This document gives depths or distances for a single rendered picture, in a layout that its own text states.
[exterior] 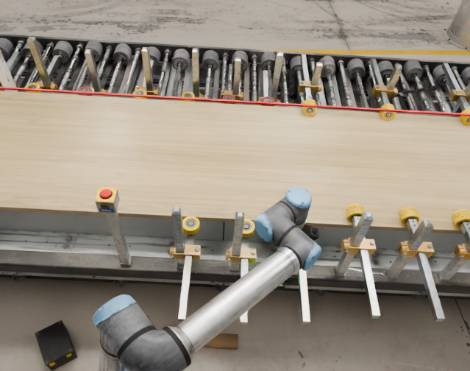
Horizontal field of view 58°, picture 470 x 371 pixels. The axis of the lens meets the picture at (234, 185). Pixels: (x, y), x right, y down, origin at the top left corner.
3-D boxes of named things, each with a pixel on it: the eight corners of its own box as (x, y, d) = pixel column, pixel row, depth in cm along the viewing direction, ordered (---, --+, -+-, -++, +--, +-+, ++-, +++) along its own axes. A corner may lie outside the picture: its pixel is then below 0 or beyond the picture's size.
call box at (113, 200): (116, 214, 163) (113, 202, 157) (98, 213, 162) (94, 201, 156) (120, 199, 167) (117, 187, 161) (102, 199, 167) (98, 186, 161)
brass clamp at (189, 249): (199, 261, 190) (199, 256, 186) (170, 260, 190) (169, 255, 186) (201, 249, 194) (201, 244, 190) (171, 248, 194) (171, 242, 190)
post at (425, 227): (393, 281, 203) (435, 225, 166) (386, 281, 203) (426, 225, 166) (391, 274, 205) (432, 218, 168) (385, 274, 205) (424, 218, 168)
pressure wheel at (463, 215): (451, 224, 194) (462, 230, 198) (467, 216, 189) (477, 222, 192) (447, 213, 198) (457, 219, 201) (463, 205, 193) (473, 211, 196)
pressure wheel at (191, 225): (203, 236, 199) (203, 222, 190) (190, 246, 195) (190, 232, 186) (192, 226, 202) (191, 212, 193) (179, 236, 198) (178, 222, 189)
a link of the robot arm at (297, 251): (145, 391, 97) (329, 243, 131) (115, 349, 102) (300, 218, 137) (146, 406, 105) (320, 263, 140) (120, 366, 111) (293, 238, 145)
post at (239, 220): (237, 275, 202) (244, 218, 165) (230, 274, 202) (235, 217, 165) (237, 269, 205) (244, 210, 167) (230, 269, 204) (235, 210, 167)
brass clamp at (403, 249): (430, 259, 183) (435, 253, 179) (399, 257, 183) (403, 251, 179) (426, 246, 187) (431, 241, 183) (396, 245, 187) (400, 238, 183)
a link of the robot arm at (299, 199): (279, 193, 143) (298, 179, 147) (274, 214, 152) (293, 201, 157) (298, 210, 138) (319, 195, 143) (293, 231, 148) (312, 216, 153)
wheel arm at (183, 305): (186, 322, 172) (185, 319, 169) (177, 322, 172) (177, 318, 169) (195, 232, 200) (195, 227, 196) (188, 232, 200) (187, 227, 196)
